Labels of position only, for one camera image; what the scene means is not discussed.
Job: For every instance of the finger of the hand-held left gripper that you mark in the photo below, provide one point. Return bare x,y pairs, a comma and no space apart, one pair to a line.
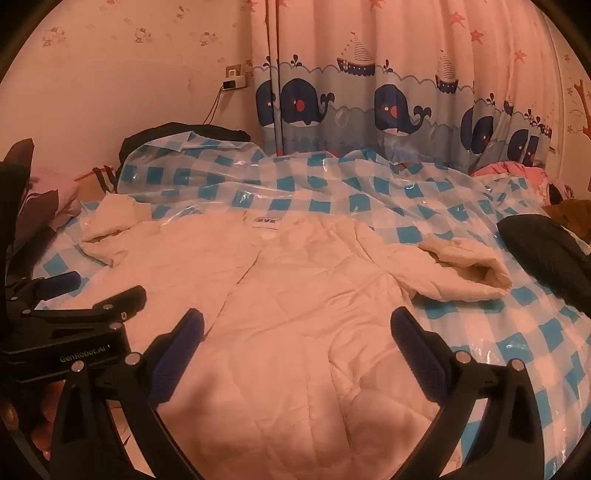
111,307
57,282

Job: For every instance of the pink ruffled cloth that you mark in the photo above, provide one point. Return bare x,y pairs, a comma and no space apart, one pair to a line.
512,170

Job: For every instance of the dark brown cushion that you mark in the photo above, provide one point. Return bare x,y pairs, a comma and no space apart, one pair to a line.
21,203

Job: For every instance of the striped cardboard box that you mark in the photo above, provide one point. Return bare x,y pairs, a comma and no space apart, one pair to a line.
99,180

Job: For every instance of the black padded garment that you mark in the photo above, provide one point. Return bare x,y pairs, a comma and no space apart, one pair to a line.
545,258

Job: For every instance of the blue checkered plastic sheet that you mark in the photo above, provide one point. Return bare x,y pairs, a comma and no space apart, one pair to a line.
531,350

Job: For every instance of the white charger plug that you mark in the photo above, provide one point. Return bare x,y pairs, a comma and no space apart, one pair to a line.
234,84

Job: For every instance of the whale print curtain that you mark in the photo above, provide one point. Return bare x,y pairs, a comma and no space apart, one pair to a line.
383,83

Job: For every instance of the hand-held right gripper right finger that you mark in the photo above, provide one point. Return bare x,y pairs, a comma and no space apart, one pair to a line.
415,346

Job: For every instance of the pink pillow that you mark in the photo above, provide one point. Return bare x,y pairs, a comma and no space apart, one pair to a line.
53,191

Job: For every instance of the brown cloth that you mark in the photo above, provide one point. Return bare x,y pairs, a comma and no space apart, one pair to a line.
570,212

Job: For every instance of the black garment by wall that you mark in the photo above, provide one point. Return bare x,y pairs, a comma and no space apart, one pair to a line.
161,134

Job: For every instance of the cream plush toy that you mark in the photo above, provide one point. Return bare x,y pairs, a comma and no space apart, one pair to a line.
286,295

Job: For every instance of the red tree wall sticker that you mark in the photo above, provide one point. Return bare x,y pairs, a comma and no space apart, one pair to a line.
581,99

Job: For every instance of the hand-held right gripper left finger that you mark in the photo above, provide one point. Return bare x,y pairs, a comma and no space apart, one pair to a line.
181,344

